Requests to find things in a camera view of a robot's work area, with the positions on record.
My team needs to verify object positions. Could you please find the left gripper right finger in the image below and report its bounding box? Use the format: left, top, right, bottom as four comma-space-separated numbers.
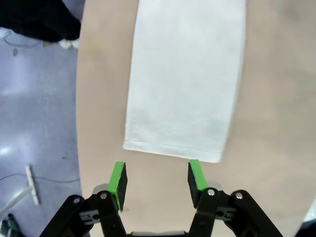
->
187, 159, 284, 237

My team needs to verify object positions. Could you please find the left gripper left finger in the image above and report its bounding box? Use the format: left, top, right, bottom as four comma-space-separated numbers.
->
39, 161, 129, 237

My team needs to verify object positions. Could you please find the white towel with loop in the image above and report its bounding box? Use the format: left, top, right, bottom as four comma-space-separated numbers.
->
122, 0, 247, 163

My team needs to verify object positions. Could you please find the white table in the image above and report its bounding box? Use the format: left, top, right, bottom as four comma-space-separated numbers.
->
0, 164, 40, 218

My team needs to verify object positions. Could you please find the dark green bag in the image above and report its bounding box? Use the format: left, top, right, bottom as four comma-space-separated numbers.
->
0, 213, 19, 237

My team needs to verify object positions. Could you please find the person in black t-shirt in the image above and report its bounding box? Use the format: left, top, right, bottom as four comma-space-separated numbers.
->
0, 0, 82, 42

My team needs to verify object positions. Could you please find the thin black floor cable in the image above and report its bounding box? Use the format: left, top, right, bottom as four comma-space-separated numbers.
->
0, 172, 81, 185

